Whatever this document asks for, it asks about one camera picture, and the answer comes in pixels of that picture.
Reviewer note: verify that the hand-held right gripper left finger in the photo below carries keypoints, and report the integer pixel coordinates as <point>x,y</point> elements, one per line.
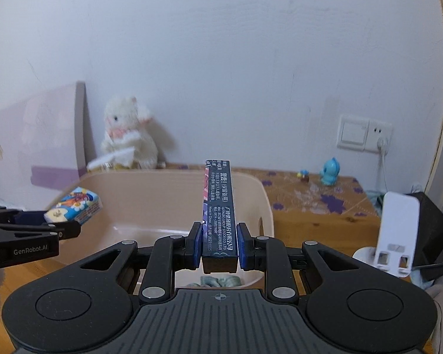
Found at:
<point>196,245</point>

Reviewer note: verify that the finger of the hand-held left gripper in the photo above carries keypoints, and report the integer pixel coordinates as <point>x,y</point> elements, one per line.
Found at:
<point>26,217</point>
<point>64,230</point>

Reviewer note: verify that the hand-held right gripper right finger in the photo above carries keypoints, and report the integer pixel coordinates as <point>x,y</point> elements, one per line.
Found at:
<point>241,247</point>

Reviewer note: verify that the colourful tissue packet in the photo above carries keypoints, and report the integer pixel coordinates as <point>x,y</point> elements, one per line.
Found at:
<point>75,203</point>

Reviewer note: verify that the long dark blue box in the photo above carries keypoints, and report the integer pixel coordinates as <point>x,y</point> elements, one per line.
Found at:
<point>221,210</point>

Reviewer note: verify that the beige plastic basin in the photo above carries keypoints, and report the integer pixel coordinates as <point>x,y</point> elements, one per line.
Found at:
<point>151,199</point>

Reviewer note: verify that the grey-green packet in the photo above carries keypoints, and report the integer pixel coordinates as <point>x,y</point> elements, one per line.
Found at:
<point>214,281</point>

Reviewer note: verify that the pink bed headboard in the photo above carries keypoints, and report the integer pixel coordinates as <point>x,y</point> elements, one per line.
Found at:
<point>33,136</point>

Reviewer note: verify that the small toy figure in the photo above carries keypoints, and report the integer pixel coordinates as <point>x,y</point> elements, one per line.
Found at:
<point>303,176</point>

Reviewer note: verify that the blue toy figure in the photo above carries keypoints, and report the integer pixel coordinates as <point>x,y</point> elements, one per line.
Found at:
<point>330,173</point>

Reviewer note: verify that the white plush toy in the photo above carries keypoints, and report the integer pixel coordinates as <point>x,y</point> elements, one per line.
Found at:
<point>127,132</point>

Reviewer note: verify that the white phone stand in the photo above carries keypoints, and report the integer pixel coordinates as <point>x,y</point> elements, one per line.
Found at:
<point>398,225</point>

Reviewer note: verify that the light blue cloth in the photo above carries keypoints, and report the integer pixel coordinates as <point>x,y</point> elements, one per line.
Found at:
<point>422,282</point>

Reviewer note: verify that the black bag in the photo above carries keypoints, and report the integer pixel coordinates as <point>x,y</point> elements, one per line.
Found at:
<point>433,228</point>

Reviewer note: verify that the white wall switch socket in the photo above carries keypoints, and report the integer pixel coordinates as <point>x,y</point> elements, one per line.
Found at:
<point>354,132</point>

